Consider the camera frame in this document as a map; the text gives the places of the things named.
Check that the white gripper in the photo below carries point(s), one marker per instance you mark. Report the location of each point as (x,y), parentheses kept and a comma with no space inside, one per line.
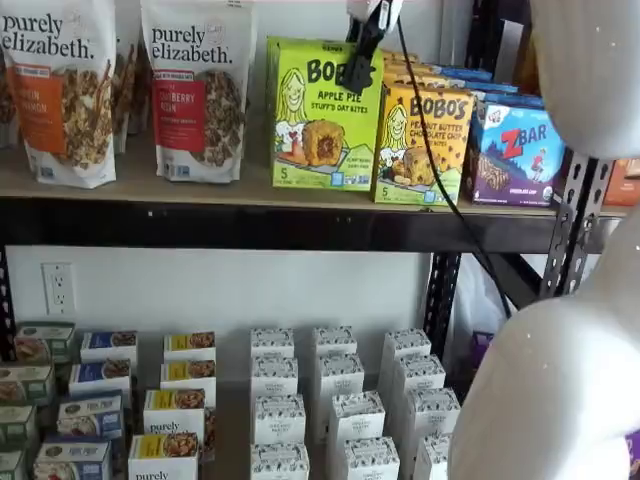
(357,6)

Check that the green Bobo's apple pie box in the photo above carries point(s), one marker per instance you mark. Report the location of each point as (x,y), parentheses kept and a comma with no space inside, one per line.
(325,135)

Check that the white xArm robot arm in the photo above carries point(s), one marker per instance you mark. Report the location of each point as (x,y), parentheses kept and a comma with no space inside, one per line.
(550,400)

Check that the yellow Bobo's peanut butter box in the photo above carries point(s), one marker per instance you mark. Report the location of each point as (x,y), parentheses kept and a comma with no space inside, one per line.
(420,150)
(417,67)
(425,81)
(394,55)

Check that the blue purple ZBar box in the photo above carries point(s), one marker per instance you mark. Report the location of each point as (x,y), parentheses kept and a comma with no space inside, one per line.
(510,99)
(460,72)
(485,86)
(515,160)

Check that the black metal shelf beam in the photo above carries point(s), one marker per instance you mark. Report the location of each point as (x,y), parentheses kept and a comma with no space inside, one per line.
(250,230)

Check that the wooden shelf board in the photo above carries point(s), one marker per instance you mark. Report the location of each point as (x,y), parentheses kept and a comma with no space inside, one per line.
(200,192)

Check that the black perforated shelf upright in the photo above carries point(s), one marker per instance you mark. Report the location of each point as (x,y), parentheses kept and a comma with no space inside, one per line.
(442,300)
(5,300)

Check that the black diagonal shelf brace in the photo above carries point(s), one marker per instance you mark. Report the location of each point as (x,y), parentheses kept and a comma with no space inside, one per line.
(520,285)

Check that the white patterned carton box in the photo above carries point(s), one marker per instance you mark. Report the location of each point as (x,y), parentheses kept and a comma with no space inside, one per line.
(280,462)
(406,345)
(430,415)
(272,342)
(280,420)
(356,420)
(419,380)
(432,460)
(371,460)
(341,380)
(275,375)
(335,341)

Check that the orange snack box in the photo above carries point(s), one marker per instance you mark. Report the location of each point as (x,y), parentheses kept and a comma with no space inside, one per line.
(622,185)

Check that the silver metal shelf beam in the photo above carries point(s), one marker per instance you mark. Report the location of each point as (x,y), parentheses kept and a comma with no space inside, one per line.
(610,232)

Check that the purple snack box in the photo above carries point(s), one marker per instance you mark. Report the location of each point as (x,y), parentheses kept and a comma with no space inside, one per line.
(482,350)

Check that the yellow label granola box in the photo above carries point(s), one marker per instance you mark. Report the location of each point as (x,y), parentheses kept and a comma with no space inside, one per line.
(175,410)
(187,375)
(162,457)
(190,344)

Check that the blue label oatmeal box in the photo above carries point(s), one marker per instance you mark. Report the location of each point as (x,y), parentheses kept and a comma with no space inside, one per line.
(100,375)
(110,345)
(90,415)
(72,460)

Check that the green label oatmeal box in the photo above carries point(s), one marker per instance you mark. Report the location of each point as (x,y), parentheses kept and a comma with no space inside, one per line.
(11,465)
(17,425)
(27,385)
(45,340)

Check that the granola bag red label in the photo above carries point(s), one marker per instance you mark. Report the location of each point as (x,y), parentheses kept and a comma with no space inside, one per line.
(200,100)

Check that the white purely elizabeth granola bag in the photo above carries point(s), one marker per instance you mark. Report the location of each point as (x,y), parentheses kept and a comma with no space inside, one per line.
(6,110)
(127,90)

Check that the white plastic sheet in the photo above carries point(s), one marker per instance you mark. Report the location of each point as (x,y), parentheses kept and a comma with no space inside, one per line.
(475,300)

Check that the granola bag orange label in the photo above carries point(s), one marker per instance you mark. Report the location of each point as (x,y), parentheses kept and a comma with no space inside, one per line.
(60,100)

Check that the black metal shelf post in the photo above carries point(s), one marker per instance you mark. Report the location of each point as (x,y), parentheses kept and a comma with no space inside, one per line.
(492,35)

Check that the white wall power outlet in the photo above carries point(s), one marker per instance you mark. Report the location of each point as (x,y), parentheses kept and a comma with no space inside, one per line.
(58,288)

